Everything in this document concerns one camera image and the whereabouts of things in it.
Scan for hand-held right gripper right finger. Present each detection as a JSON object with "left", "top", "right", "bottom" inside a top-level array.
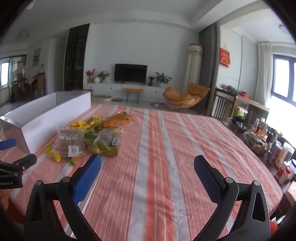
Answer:
[{"left": 194, "top": 154, "right": 271, "bottom": 241}]

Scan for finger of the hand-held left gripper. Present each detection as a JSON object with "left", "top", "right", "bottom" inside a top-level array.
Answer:
[
  {"left": 0, "top": 153, "right": 38, "bottom": 173},
  {"left": 0, "top": 138, "right": 17, "bottom": 151}
]

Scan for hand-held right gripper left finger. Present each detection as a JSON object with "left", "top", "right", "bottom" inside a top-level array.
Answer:
[{"left": 24, "top": 154, "right": 103, "bottom": 241}]

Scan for small yellow candy packet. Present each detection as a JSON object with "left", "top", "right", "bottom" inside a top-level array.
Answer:
[{"left": 45, "top": 143, "right": 62, "bottom": 163}]

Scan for green snack packet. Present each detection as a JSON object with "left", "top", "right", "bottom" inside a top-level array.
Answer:
[{"left": 83, "top": 133, "right": 98, "bottom": 144}]

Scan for brown snack packet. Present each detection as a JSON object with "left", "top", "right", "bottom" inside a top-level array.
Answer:
[{"left": 53, "top": 128, "right": 87, "bottom": 158}]

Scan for clear packet of brown cubes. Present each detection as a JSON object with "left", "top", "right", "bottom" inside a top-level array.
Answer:
[{"left": 87, "top": 128, "right": 123, "bottom": 157}]

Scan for white cardboard box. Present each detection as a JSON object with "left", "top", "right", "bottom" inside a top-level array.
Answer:
[{"left": 0, "top": 91, "right": 92, "bottom": 155}]

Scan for yellow snack packet strip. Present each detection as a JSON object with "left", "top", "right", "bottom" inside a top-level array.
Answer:
[{"left": 70, "top": 115, "right": 105, "bottom": 133}]

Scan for orange labelled snack packet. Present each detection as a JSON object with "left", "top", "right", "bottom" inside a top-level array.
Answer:
[{"left": 116, "top": 111, "right": 134, "bottom": 126}]

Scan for striped orange bed sheet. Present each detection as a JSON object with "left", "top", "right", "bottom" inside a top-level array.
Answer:
[{"left": 0, "top": 103, "right": 284, "bottom": 241}]

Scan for wicker basket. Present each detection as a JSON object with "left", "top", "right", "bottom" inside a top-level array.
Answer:
[{"left": 243, "top": 130, "right": 272, "bottom": 154}]

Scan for dining chairs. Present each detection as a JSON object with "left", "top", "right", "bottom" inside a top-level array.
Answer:
[{"left": 11, "top": 74, "right": 47, "bottom": 100}]

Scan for balcony glass door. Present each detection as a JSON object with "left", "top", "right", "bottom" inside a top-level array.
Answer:
[{"left": 0, "top": 55, "right": 27, "bottom": 105}]

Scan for dark wooden chair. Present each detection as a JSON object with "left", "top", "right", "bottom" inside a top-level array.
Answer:
[{"left": 209, "top": 87, "right": 239, "bottom": 123}]

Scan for cluttered side table with bottles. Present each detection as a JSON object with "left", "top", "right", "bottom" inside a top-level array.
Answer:
[{"left": 252, "top": 118, "right": 296, "bottom": 186}]

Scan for orange lounge chair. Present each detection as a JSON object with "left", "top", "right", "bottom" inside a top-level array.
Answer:
[{"left": 163, "top": 82, "right": 211, "bottom": 112}]

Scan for brown cardboard box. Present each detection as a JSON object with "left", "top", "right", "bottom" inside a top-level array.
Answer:
[{"left": 71, "top": 89, "right": 94, "bottom": 97}]

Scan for wooden desk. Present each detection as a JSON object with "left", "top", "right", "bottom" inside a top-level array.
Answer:
[{"left": 235, "top": 92, "right": 270, "bottom": 119}]

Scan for wooden stool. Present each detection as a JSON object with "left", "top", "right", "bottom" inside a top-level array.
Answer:
[{"left": 122, "top": 88, "right": 144, "bottom": 104}]

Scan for white television cabinet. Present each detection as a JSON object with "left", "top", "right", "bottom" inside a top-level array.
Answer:
[{"left": 83, "top": 82, "right": 172, "bottom": 101}]

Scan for green plant in glass vase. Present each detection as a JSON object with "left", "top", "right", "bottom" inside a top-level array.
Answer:
[{"left": 97, "top": 70, "right": 111, "bottom": 83}]

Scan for grey curtain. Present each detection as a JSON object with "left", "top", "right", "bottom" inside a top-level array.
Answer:
[{"left": 198, "top": 23, "right": 220, "bottom": 115}]

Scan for green plant in white pot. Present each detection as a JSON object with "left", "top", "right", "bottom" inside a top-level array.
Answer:
[{"left": 154, "top": 72, "right": 173, "bottom": 88}]

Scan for black display shelf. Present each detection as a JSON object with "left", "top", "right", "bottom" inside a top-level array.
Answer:
[{"left": 64, "top": 23, "right": 90, "bottom": 92}]

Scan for black television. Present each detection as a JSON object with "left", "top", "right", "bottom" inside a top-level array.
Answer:
[{"left": 114, "top": 63, "right": 148, "bottom": 84}]

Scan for covered standing air conditioner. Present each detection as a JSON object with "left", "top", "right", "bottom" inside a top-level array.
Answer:
[{"left": 182, "top": 43, "right": 204, "bottom": 93}]

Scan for white curtain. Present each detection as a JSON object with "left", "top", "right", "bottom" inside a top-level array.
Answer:
[{"left": 253, "top": 42, "right": 273, "bottom": 107}]

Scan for window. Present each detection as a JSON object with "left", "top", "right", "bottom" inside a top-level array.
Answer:
[{"left": 272, "top": 54, "right": 296, "bottom": 103}]

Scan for wall picture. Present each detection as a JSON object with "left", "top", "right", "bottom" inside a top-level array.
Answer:
[{"left": 32, "top": 48, "right": 42, "bottom": 67}]

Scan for red wall hanging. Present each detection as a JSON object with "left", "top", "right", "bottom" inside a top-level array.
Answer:
[{"left": 219, "top": 47, "right": 231, "bottom": 68}]

